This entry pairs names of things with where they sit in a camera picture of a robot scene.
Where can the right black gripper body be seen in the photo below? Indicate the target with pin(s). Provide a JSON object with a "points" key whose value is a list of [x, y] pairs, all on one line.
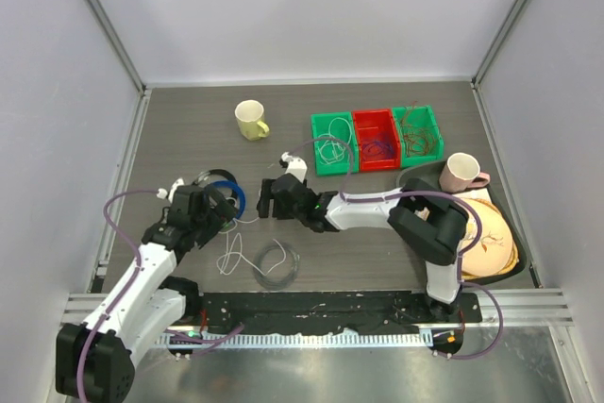
{"points": [[280, 211]]}

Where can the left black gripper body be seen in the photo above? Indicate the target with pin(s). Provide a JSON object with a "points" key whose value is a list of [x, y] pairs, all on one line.
{"points": [[209, 223]]}

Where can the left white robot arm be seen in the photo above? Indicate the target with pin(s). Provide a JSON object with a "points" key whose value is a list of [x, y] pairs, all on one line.
{"points": [[96, 359]]}

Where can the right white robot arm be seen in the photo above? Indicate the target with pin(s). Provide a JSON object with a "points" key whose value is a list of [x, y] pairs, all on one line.
{"points": [[431, 223]]}

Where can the left green plastic bin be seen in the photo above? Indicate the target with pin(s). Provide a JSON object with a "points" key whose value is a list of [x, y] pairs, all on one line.
{"points": [[336, 143]]}

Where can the green plastic bin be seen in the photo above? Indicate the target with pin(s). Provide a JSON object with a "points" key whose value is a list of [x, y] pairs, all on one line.
{"points": [[336, 143], [420, 137]]}

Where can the yellow ceramic mug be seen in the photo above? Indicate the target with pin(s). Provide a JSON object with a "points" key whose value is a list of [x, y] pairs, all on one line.
{"points": [[251, 121]]}

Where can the red plastic bin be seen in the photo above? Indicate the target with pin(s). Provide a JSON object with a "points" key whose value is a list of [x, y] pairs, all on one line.
{"points": [[378, 140]]}

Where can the dark grey tray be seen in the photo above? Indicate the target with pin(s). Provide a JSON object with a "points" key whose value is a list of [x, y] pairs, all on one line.
{"points": [[430, 172]]}

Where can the right green plastic bin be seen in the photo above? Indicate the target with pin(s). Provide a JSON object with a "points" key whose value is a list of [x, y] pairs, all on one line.
{"points": [[420, 137]]}

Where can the pink ceramic mug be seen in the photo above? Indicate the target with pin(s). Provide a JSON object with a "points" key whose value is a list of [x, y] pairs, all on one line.
{"points": [[462, 172]]}

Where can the white square plate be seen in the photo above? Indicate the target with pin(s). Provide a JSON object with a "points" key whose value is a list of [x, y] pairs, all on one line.
{"points": [[476, 194]]}

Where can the bird pattern plate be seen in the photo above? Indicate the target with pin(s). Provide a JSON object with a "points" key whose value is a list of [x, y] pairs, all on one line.
{"points": [[496, 253]]}

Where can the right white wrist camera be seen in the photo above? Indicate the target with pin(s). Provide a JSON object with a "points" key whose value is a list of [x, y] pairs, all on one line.
{"points": [[294, 165]]}

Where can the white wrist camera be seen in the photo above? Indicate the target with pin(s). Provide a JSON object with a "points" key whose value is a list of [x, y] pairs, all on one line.
{"points": [[294, 165], [168, 194]]}

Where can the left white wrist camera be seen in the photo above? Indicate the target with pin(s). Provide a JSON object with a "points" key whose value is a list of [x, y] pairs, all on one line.
{"points": [[168, 194]]}

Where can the white slotted cable duct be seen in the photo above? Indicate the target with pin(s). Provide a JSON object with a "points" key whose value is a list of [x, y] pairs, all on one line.
{"points": [[345, 339]]}

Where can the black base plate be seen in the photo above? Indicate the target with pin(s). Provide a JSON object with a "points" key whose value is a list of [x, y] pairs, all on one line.
{"points": [[321, 313]]}

